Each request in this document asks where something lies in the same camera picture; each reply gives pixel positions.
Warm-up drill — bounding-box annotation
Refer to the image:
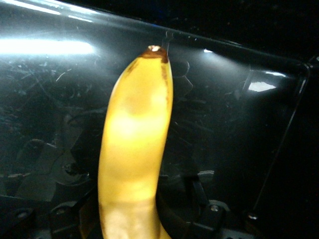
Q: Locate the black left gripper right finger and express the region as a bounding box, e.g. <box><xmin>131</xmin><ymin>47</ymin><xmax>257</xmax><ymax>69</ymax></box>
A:
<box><xmin>157</xmin><ymin>180</ymin><xmax>270</xmax><ymax>239</ymax></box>

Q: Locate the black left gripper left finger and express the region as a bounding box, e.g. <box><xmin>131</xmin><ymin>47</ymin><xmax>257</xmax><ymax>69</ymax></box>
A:
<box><xmin>0</xmin><ymin>194</ymin><xmax>98</xmax><ymax>239</ymax></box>

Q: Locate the black plastic box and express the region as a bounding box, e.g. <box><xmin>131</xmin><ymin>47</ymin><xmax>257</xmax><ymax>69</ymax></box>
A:
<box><xmin>0</xmin><ymin>0</ymin><xmax>319</xmax><ymax>239</ymax></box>

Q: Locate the yellow banana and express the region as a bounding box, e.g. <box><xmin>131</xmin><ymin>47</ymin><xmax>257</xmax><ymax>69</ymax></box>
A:
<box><xmin>79</xmin><ymin>44</ymin><xmax>174</xmax><ymax>239</ymax></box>

